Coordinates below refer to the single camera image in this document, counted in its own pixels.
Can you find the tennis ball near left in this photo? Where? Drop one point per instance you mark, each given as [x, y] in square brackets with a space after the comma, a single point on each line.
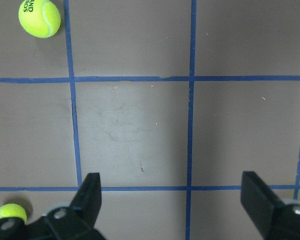
[39, 18]

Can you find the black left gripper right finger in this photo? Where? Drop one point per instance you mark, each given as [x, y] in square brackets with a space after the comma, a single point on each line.
[275, 218]

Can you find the tennis ball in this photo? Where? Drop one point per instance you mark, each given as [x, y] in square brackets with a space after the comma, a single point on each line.
[13, 210]
[39, 18]

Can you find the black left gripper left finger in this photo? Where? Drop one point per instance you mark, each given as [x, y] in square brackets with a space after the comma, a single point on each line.
[73, 222]

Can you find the tennis ball far middle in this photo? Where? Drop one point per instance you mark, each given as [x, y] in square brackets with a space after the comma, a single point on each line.
[13, 210]

